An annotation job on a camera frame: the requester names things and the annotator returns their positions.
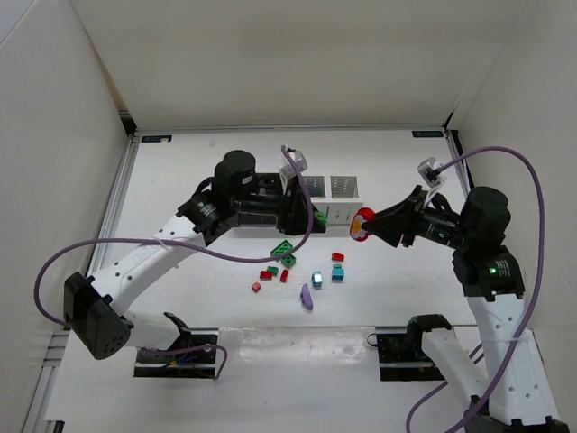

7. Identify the small green lego brick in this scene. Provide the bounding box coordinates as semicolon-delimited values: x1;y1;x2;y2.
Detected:
315;211;327;224

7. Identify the red flower lego piece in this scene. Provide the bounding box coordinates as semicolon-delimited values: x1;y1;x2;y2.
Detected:
349;207;375;242

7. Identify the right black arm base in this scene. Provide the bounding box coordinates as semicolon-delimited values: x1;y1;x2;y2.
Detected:
366;327;444;382

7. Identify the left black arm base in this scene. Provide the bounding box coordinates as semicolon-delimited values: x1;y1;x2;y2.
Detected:
133;328;219;379

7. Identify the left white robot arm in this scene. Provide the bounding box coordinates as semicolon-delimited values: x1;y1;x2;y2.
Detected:
63;147;326;360

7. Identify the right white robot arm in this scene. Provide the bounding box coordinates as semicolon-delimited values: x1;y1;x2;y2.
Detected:
350;186;569;432

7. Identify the white double bin container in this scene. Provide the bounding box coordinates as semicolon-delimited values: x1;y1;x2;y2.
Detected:
304;175;364;235

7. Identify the light blue lego brick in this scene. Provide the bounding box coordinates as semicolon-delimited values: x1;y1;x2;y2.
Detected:
311;271;323;290

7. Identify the teal lego brick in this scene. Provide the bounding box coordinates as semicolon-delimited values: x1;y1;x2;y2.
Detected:
331;263;345;281

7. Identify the small red lego brick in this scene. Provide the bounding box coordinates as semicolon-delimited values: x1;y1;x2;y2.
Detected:
279;269;289;283

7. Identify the flat purple lego piece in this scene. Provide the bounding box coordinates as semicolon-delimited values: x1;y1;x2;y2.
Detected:
300;283;314;311

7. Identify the red and green lego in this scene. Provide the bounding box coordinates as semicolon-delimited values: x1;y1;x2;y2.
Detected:
259;266;279;281

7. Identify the blue label right corner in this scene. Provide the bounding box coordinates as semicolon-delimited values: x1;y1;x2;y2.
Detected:
411;130;444;138

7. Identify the blue label corner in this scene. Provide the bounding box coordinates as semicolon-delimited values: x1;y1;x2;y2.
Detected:
141;134;172;143
411;130;444;138

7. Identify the blue label left corner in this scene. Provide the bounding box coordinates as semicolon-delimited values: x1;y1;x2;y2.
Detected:
141;134;172;143

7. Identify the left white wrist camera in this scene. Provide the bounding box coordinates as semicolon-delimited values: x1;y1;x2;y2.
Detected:
278;146;307;192

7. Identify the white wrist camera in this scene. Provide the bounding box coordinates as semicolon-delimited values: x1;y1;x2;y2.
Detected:
417;157;445;203
278;146;307;192

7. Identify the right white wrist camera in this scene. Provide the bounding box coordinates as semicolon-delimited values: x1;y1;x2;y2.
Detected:
417;157;445;203

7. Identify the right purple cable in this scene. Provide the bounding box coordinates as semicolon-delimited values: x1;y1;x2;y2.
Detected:
405;146;546;433

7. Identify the purple cable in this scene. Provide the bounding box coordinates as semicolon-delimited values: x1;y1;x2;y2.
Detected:
33;144;315;380
405;146;546;433

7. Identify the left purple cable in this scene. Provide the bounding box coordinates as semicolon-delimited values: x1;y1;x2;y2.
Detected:
33;144;315;380

